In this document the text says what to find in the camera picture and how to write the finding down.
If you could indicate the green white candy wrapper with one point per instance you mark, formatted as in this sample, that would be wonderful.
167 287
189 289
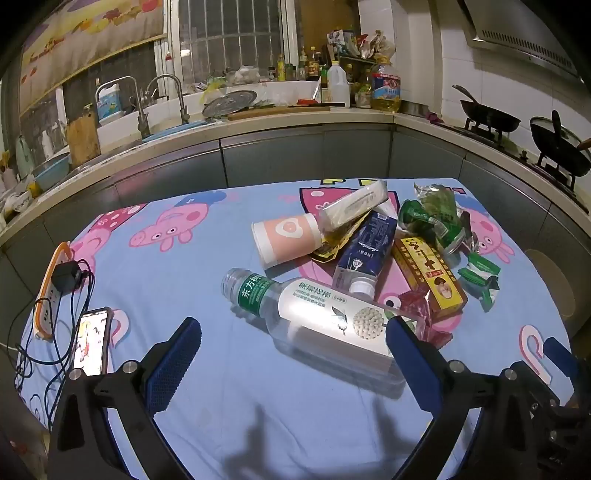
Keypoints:
489 293
480 267

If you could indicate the white plastic jug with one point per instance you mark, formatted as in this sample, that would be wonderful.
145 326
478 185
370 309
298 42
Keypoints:
335 87

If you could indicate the black charger plug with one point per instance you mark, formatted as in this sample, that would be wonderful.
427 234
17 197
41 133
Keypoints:
65 277

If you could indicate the yellow snack wrapper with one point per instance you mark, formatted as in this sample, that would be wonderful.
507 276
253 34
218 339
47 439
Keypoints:
330 244

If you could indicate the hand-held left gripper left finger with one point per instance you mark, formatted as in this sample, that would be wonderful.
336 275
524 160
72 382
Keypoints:
178 357

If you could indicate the upright wooden cutting board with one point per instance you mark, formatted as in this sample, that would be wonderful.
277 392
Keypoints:
83 143

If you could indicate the flat wooden cutting board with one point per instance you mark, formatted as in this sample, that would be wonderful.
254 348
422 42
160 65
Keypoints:
277 113

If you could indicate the pile of food packets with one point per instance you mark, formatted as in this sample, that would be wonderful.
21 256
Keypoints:
360 44

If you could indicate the red plastic wrapper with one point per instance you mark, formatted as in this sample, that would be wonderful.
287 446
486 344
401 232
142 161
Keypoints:
415 307

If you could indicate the purple cloth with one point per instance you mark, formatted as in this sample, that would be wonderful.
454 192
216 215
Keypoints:
435 117

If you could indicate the floral printed curtain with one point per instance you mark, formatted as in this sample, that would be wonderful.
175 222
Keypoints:
83 41

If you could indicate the yellow cooking oil bottle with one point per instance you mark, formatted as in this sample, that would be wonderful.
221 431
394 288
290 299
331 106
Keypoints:
385 87

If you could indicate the blue milk carton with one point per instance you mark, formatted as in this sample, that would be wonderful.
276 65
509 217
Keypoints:
364 249

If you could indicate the clear plastic tea bottle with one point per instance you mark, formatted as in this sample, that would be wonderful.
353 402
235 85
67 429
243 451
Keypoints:
314 314

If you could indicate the barred window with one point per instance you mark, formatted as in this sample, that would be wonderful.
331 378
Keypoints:
231 37

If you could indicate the blue white plastic tub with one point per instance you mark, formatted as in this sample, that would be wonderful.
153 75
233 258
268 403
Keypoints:
109 106

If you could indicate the range hood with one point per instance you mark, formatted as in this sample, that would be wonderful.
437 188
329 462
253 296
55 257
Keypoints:
517 32

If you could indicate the pink paper cup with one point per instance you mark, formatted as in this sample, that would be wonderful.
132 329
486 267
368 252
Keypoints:
281 237

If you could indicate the row of condiment bottles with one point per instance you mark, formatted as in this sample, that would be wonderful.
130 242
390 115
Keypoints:
302 67

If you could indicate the steel pot lid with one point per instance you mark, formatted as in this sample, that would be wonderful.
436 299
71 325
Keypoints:
228 104

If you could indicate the blue pig print blanket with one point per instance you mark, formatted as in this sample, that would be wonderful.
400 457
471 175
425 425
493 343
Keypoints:
207 286

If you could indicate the white plastic packet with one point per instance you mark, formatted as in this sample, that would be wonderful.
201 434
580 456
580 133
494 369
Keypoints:
351 203

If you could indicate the orange white power strip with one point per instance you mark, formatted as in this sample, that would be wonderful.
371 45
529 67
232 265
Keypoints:
46 300

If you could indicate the crushed green can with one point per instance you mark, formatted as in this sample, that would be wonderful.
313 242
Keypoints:
415 217

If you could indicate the black wok with lid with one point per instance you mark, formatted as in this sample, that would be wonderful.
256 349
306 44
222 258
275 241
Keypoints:
556 147

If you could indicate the steel faucet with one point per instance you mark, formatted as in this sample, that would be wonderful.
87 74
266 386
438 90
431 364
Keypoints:
180 99
138 106

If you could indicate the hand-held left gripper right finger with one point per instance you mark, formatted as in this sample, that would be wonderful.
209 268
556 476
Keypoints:
411 357

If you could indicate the grey kitchen cabinets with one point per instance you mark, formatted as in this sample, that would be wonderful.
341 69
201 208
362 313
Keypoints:
304 157

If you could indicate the yellow red cardboard box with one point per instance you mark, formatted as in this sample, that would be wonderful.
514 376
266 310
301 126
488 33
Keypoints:
429 272

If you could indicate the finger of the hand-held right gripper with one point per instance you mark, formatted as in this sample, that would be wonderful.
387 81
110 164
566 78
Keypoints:
561 357

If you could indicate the smartphone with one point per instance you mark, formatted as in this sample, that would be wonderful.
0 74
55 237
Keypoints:
92 341

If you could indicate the blue basin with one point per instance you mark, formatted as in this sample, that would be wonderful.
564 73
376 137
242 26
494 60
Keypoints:
51 173

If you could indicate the gas stove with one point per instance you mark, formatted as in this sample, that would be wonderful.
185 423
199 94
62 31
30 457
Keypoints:
531 159

